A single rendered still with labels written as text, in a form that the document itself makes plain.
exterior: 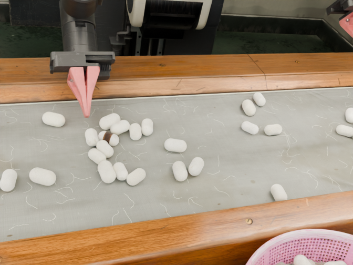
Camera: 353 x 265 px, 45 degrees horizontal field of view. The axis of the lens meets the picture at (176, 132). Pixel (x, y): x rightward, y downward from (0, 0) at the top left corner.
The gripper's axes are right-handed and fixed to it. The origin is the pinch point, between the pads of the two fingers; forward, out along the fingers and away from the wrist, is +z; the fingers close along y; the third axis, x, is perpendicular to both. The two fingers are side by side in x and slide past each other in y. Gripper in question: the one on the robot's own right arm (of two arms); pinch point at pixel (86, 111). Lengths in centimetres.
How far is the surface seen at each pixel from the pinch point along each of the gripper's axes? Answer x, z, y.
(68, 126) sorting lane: 1.0, 2.0, -3.1
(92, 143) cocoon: -3.7, 6.1, -0.1
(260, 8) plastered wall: 161, -112, 143
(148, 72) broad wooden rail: 6.2, -8.9, 13.1
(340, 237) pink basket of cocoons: -20.0, 24.1, 28.1
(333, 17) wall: 152, -102, 192
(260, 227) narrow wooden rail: -17.7, 21.5, 18.2
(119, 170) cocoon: -8.4, 11.1, 2.7
